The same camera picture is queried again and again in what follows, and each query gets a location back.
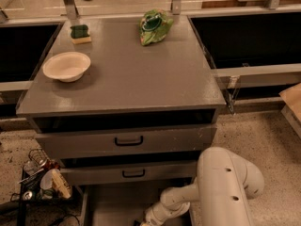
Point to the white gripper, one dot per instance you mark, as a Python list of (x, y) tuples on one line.
[(150, 217)]

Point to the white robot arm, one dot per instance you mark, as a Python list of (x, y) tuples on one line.
[(224, 184)]

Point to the grey open bottom drawer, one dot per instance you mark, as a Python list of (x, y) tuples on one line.
[(121, 204)]

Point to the grey middle drawer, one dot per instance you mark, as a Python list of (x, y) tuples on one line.
[(130, 173)]

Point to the grey top drawer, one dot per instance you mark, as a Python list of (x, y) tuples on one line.
[(87, 144)]

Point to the grey drawer cabinet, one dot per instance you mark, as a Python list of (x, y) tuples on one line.
[(128, 86)]

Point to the white cup in rack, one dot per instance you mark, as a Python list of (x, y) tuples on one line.
[(46, 181)]

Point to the white paper bowl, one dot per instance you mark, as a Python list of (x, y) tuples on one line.
[(66, 67)]

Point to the brown cardboard box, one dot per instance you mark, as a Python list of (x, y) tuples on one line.
[(292, 99)]

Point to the green chip bag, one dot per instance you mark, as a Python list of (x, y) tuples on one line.
[(154, 26)]

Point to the green yellow sponge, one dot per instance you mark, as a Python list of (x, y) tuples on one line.
[(80, 34)]

